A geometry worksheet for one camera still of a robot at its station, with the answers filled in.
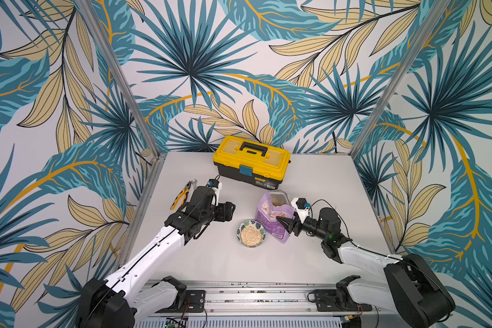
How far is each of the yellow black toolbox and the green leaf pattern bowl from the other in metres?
0.22

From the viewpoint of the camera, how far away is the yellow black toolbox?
946 mm

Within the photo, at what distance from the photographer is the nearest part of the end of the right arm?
2.45ft

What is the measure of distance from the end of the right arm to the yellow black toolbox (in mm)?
225

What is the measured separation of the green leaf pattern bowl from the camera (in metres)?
0.86

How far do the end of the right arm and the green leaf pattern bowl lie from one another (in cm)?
13
